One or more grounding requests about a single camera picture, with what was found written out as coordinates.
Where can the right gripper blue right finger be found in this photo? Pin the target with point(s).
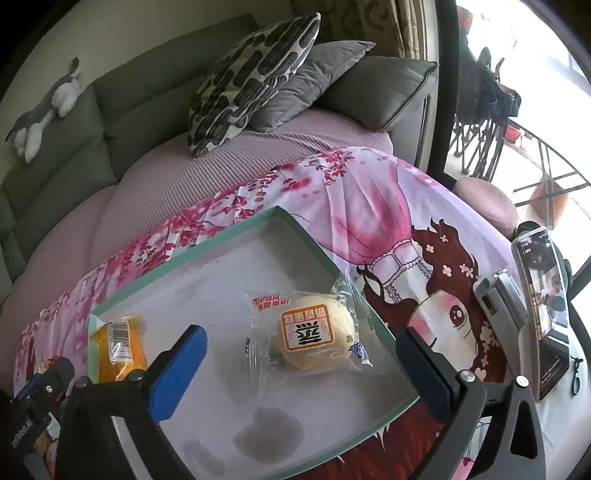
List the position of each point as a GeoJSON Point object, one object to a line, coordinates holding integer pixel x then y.
{"type": "Point", "coordinates": [442, 388]}

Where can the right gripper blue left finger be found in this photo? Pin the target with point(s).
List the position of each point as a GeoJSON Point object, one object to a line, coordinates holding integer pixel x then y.
{"type": "Point", "coordinates": [166, 380]}

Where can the orange cake snack packet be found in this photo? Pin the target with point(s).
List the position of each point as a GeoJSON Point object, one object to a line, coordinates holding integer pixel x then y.
{"type": "Point", "coordinates": [119, 348]}

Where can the silver phone stand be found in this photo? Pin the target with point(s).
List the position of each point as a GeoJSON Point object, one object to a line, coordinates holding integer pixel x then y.
{"type": "Point", "coordinates": [501, 300]}

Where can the green rimmed white tray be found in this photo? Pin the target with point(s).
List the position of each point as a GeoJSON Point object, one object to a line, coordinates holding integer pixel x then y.
{"type": "Point", "coordinates": [226, 426]}

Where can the round bun clear wrapper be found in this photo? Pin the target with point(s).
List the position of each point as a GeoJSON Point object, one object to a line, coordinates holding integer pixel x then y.
{"type": "Point", "coordinates": [300, 333]}

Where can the smartphone on stand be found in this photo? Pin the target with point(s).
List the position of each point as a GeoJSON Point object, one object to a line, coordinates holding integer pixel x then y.
{"type": "Point", "coordinates": [545, 295]}

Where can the pink cartoon print cloth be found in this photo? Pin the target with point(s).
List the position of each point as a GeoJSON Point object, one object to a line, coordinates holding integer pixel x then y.
{"type": "Point", "coordinates": [419, 249]}

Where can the pink sofa seat cover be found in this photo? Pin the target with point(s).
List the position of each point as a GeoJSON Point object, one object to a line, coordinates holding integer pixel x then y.
{"type": "Point", "coordinates": [160, 184]}

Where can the pink round stool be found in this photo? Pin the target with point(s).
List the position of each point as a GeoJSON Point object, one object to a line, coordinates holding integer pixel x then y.
{"type": "Point", "coordinates": [490, 202]}

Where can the grey green sofa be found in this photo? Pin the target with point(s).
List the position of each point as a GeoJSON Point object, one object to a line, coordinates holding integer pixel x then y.
{"type": "Point", "coordinates": [144, 103]}

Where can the grey white plush cat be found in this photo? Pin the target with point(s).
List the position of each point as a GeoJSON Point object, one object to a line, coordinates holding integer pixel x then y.
{"type": "Point", "coordinates": [27, 132]}

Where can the black balcony railing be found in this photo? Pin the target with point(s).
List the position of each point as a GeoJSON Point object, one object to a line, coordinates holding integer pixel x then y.
{"type": "Point", "coordinates": [487, 134]}

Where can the black white patterned pillow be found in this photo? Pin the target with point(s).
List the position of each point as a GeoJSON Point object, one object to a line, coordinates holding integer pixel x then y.
{"type": "Point", "coordinates": [245, 78]}

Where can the grey pillow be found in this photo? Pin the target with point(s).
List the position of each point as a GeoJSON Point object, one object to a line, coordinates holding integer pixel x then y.
{"type": "Point", "coordinates": [325, 64]}

